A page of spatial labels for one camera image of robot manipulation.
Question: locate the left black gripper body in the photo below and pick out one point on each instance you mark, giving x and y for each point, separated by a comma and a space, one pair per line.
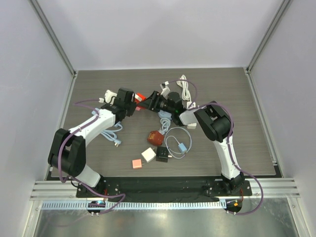
130, 108

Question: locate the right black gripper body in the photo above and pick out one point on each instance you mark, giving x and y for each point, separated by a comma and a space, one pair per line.
156, 100

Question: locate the pink plug adapter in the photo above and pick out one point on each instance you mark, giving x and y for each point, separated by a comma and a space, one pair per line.
139, 108
137, 163

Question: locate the red pink cube socket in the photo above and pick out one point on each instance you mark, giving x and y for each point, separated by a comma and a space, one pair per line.
139, 97

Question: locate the red brown cube adapter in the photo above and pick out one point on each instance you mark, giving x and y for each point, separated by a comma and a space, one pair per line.
155, 138

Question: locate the blue usb charger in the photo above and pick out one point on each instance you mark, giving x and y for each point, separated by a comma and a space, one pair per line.
182, 148

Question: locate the black cube adapter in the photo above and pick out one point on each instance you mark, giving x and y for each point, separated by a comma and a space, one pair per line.
162, 154

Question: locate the white charger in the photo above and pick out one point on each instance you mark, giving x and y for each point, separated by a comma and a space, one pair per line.
148, 155

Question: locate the round blue socket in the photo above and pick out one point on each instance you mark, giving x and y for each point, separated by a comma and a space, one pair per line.
163, 114

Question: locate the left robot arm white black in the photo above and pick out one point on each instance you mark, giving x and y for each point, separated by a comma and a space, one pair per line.
68, 149

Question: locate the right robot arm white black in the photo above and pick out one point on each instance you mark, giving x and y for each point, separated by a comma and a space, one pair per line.
217, 125

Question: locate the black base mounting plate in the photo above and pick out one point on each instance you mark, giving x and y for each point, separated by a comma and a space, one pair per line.
134, 187

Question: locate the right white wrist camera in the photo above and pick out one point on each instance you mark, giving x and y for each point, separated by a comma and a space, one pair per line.
165, 90

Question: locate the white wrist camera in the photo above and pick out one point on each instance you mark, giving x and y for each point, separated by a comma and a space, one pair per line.
108, 98
165, 90

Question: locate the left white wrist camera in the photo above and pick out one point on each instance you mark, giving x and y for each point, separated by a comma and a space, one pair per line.
108, 98

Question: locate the white slotted cable duct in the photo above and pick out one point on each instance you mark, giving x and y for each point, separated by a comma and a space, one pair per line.
97, 205

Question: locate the aluminium front rail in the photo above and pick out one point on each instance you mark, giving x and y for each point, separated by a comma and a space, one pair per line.
272, 188

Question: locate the left aluminium frame post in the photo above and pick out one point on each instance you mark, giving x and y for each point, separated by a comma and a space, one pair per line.
53, 37

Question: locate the aluminium frame post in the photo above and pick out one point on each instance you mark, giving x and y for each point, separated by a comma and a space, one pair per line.
53, 37
285, 4

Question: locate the right aluminium frame post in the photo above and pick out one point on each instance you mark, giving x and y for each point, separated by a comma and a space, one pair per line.
285, 4

